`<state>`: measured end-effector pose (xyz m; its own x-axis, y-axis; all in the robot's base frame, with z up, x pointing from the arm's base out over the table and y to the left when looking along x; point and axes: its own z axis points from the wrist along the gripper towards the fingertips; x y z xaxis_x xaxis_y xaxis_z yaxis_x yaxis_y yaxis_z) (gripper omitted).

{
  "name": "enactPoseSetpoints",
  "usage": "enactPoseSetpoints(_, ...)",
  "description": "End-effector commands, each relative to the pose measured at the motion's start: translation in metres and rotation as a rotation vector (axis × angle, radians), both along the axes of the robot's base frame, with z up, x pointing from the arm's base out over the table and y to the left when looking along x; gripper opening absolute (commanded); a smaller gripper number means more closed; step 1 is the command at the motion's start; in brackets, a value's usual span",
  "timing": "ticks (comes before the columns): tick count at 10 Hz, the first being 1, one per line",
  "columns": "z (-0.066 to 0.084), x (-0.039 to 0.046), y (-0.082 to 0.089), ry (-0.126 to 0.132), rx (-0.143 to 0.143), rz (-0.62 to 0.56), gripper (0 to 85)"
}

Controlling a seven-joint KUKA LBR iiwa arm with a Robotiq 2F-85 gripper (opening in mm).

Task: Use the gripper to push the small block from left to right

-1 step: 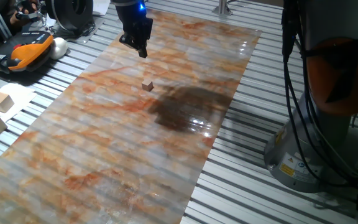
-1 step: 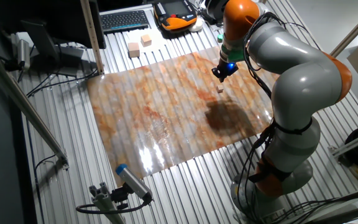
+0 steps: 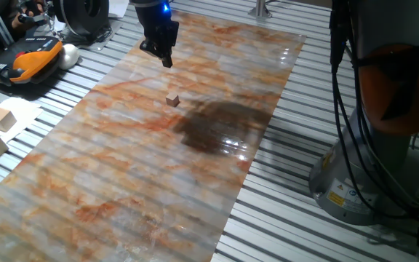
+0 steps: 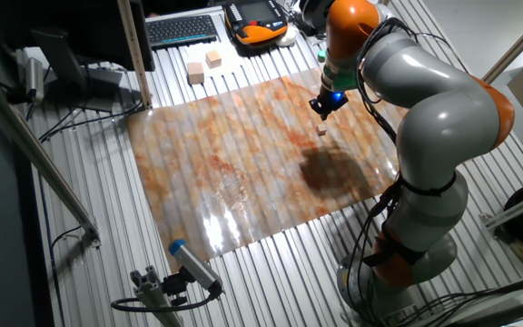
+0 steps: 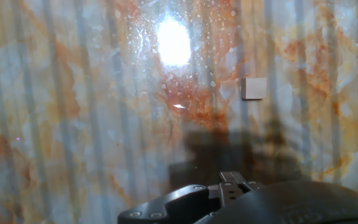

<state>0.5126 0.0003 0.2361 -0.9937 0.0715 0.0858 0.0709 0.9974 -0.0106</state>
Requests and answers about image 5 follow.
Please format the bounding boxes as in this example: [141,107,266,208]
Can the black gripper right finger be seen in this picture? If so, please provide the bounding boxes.
[225,170,265,208]

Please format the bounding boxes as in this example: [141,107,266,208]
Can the marble pattern sheet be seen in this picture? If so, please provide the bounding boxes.
[0,0,358,224]

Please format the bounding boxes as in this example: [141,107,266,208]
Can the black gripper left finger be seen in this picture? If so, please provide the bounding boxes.
[117,170,231,224]

